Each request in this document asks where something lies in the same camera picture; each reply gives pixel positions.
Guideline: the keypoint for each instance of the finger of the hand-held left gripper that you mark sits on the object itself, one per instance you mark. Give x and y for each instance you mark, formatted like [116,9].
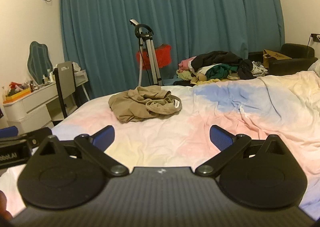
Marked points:
[8,131]

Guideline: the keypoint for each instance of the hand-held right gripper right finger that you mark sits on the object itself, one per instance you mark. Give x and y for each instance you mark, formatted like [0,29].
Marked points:
[220,138]

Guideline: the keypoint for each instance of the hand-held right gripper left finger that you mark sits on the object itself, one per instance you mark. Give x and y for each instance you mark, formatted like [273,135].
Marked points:
[105,138]

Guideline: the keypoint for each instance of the khaki pants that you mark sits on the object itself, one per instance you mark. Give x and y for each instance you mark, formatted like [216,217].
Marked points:
[140,106]

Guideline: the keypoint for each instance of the pile of mixed clothes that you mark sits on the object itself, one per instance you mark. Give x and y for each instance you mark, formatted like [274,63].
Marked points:
[217,67]

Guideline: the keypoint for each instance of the white dresser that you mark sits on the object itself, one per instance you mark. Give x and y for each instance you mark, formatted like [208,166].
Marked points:
[27,107]

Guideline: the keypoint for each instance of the orange tray with clutter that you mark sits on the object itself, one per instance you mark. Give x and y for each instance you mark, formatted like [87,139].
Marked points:
[18,89]

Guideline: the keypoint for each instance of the bed with pastel sheet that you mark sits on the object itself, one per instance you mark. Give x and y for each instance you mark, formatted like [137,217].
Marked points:
[175,139]

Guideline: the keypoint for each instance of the white desk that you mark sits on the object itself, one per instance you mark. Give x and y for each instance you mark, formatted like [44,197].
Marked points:
[81,78]

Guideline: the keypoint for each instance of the white bottle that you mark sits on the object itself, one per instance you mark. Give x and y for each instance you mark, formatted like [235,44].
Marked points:
[51,75]

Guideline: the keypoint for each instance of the grey black chair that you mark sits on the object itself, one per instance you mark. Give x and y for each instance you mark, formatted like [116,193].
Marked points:
[65,79]

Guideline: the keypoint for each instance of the wavy mirror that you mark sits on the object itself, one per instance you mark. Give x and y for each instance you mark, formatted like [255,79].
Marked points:
[38,59]

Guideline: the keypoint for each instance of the brown paper bag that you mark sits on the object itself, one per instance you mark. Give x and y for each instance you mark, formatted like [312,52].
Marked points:
[272,57]

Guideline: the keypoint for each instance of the garment steamer stand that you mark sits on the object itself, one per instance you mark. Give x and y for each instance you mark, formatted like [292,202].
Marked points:
[148,49]

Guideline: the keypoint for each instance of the red steamer base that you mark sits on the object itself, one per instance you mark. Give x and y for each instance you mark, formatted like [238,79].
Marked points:
[163,54]

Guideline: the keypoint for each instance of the black armchair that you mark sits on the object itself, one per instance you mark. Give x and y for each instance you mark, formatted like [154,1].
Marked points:
[292,58]

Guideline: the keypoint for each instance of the white pillow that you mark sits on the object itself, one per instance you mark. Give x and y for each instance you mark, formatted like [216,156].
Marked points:
[315,67]

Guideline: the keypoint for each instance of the teal curtain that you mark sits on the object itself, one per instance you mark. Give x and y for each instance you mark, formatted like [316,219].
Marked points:
[200,17]

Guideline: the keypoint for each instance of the wall socket with plug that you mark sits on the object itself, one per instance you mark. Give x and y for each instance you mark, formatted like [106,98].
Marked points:
[315,37]

